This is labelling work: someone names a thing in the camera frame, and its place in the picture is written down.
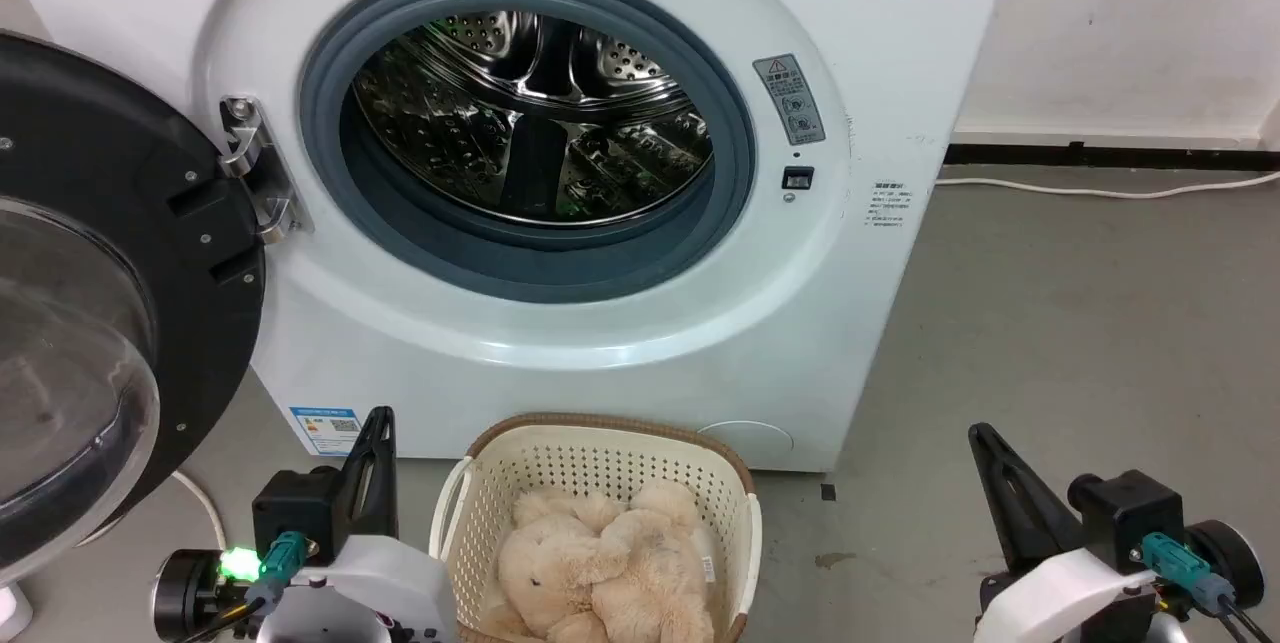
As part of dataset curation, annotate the teal left camera cable plug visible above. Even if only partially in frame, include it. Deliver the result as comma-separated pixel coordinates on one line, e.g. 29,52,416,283
244,530,309,614

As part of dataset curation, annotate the black baseboard strip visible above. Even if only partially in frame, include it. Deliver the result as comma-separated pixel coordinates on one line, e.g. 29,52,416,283
945,141,1280,171

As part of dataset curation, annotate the blue white energy label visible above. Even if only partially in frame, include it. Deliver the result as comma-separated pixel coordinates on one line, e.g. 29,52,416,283
290,407,363,457

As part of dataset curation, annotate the white power cable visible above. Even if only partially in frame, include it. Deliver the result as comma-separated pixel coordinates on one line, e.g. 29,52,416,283
935,170,1280,200

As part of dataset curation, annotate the metal door hinge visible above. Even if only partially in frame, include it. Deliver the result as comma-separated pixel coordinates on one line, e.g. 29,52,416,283
219,95,313,246

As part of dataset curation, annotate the black round washer door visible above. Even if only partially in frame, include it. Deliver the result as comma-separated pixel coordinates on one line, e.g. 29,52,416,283
0,31,268,586

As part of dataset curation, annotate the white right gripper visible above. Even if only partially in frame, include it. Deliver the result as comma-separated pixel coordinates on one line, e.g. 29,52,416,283
967,423,1267,643

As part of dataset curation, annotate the white front-load washing machine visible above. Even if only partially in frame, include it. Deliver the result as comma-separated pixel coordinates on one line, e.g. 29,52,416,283
0,0,1019,474

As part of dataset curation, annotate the teal right camera cable plug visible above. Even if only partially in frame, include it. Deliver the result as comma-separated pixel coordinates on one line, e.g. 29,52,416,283
1141,531,1237,616

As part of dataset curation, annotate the teal camera cable plug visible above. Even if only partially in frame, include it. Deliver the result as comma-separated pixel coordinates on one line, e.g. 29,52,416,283
244,530,309,614
1141,531,1237,616

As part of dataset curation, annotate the steel washer drum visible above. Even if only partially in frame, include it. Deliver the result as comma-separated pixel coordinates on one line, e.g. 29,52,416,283
350,11,715,226

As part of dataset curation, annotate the beige plush teddy bear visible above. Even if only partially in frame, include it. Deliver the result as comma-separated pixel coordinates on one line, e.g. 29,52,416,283
478,479,717,643

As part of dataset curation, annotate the small text sticker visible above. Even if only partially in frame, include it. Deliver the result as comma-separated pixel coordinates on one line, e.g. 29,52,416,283
868,181,913,228

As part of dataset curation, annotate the grey warning sticker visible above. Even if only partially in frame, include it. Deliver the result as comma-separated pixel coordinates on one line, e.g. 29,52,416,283
752,53,827,146

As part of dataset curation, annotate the grey rubber door gasket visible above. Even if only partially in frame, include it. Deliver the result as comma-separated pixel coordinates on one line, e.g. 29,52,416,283
300,0,757,304

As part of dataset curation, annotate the cream perforated laundry basket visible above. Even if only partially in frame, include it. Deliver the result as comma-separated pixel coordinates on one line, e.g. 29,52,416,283
430,412,763,643

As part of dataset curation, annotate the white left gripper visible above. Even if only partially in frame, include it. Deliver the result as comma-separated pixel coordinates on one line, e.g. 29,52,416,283
152,406,461,643

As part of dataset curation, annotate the round white filter cover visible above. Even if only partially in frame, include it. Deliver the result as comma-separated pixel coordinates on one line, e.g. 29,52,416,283
697,420,796,469

